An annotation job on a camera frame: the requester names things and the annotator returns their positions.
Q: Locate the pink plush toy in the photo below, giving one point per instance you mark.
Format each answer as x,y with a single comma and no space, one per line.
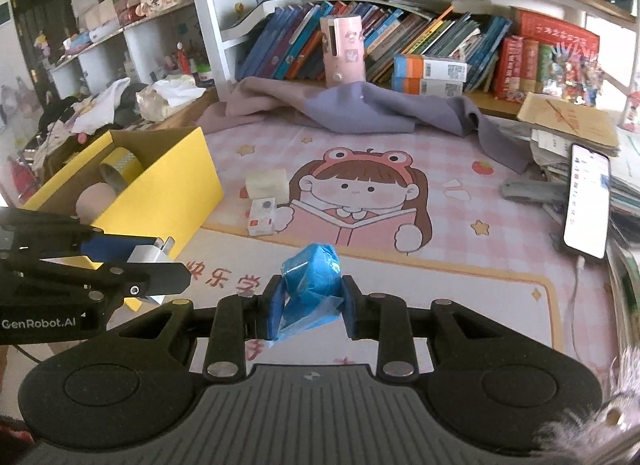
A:
94,201

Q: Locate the blue plastic bag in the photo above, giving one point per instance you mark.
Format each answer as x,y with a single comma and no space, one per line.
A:
313,291

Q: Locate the small white staple box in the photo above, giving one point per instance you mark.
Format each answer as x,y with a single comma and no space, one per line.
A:
261,217

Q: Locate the white crumpled bag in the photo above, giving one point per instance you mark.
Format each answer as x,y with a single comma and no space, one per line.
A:
166,97

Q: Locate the pink cartoon desk mat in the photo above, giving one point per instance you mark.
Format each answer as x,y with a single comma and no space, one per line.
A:
417,215

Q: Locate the orange white box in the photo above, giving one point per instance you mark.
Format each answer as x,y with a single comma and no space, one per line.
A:
427,87
428,68

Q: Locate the grey stapler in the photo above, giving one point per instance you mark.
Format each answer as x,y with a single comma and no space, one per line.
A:
533,191

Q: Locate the yellow tape roll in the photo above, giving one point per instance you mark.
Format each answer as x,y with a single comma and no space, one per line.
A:
120,169

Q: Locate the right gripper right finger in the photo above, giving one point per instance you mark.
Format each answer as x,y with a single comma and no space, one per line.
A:
383,318

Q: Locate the orange white box upper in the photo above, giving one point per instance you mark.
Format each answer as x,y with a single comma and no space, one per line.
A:
428,68

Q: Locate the white charger plug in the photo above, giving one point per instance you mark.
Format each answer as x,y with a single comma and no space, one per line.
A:
157,252

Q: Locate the purple grey cloth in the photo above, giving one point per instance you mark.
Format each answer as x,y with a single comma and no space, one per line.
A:
361,109

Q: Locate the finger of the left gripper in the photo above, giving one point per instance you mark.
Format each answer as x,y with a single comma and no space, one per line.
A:
126,279
38,235

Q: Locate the smartphone with lit screen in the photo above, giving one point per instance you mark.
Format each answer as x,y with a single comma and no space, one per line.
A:
587,211

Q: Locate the beige eraser block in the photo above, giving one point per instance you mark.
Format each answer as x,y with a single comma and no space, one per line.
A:
268,184

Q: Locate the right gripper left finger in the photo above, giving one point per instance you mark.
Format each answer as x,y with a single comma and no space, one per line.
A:
238,319

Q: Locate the yellow cardboard box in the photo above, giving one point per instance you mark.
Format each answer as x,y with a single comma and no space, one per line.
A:
173,194

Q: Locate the pink cylindrical holder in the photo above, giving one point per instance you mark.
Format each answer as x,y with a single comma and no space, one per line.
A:
343,50

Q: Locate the brown paper envelope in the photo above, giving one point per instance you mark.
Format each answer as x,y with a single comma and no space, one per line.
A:
570,120

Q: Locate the red dictionary book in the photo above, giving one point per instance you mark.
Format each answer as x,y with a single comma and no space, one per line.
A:
508,75

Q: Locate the orange white box lower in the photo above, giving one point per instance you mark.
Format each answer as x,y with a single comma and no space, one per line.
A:
427,87

